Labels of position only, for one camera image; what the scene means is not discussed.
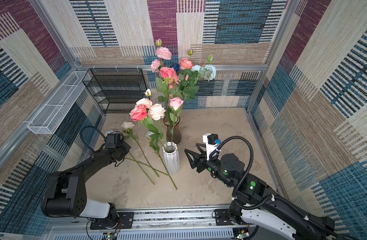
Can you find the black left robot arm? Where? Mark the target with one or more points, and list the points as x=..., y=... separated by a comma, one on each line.
x=65, y=194

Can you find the coral pink rose stem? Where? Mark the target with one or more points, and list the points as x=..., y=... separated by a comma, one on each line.
x=152, y=128

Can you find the black wire mesh shelf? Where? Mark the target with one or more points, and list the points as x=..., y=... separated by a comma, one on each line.
x=115, y=90

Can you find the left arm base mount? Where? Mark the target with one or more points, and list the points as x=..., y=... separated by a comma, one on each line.
x=114, y=221

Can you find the cream white rose stem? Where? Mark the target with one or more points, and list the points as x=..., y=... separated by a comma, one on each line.
x=128, y=129

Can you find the cream double rose stem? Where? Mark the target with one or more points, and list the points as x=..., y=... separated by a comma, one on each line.
x=146, y=110

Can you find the pink rose stem with bud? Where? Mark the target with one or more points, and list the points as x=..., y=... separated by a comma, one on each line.
x=185, y=63

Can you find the red ribbed glass vase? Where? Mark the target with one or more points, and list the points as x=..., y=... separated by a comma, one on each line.
x=176, y=136

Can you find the white ribbed ceramic vase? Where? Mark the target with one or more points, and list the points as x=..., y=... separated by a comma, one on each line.
x=171, y=158

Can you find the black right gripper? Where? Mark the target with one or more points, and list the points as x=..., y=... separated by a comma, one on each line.
x=201, y=159

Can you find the pink carnation stem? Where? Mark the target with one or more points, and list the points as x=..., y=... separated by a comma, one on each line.
x=163, y=54

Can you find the blue artificial rose stem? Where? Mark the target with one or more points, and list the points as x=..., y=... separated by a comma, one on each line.
x=176, y=67

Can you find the white wire mesh tray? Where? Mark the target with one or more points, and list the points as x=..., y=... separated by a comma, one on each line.
x=52, y=114

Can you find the magenta rose stem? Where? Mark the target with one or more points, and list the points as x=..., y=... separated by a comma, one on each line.
x=170, y=76

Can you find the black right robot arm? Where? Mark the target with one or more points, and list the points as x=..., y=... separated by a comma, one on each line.
x=255, y=202

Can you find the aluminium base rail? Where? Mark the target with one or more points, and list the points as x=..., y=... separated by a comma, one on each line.
x=173, y=223

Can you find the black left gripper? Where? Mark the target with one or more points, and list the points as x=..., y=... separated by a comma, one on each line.
x=126, y=146

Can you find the eucalyptus and pale flower stem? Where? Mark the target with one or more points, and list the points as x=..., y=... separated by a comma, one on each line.
x=206, y=71

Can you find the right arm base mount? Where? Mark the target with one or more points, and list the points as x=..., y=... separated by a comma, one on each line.
x=230, y=216

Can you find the large pale pink rose stem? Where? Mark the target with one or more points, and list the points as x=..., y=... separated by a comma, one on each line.
x=175, y=110

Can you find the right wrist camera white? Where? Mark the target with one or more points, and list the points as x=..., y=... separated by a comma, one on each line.
x=212, y=143

